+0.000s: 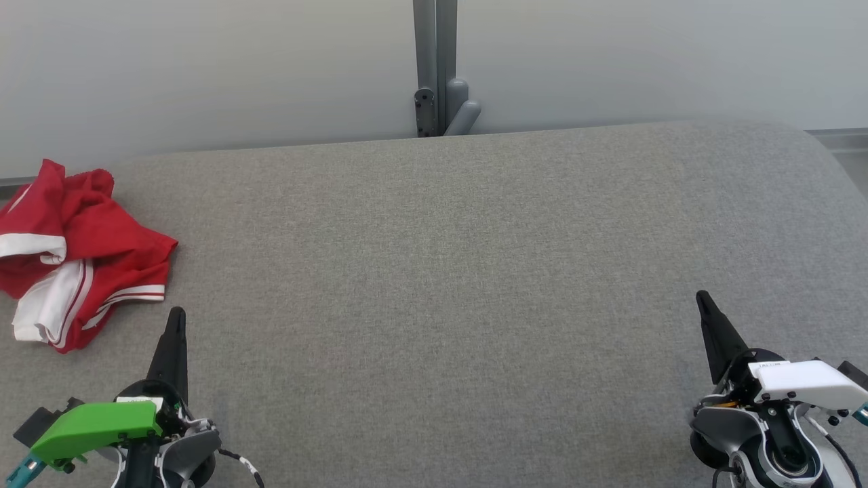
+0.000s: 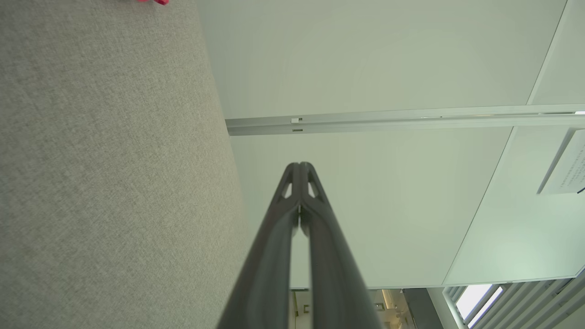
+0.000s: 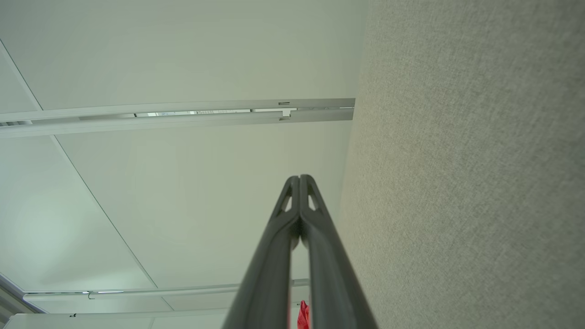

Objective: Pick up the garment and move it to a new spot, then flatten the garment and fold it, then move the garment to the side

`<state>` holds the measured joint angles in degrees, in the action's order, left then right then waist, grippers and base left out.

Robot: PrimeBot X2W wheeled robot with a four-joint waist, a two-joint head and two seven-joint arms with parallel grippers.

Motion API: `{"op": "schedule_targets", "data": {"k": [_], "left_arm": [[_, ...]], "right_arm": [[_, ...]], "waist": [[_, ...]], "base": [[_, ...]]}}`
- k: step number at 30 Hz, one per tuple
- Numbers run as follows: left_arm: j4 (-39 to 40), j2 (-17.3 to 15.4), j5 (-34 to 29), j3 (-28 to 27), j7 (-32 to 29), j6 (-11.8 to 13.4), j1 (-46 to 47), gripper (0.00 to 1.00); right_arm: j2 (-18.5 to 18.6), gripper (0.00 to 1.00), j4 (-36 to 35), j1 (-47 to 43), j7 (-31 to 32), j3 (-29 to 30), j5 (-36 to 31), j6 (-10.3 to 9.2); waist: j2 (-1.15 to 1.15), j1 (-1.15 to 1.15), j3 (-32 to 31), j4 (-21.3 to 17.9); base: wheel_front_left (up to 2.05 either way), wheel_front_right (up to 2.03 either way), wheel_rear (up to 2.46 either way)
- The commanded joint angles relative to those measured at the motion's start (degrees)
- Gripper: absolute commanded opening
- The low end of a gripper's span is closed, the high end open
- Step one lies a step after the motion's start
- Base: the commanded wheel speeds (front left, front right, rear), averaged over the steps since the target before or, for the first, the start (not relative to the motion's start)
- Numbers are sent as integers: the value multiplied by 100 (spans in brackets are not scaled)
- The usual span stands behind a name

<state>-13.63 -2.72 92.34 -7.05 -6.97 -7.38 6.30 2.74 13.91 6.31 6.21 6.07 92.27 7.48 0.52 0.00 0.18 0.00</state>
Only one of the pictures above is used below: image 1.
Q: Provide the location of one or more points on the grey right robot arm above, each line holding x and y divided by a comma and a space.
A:
719, 427

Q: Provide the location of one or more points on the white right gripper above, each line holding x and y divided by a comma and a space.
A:
807, 379

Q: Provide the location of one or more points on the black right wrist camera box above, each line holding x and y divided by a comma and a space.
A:
853, 374

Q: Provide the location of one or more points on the red white printed jersey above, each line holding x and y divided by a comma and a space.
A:
129, 264

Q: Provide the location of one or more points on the upright grey metal post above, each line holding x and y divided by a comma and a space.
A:
444, 41

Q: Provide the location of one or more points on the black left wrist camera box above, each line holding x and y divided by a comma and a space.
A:
41, 420

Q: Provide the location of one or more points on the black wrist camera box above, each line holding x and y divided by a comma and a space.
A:
41, 420
853, 374

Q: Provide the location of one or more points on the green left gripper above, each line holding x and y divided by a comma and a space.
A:
95, 423

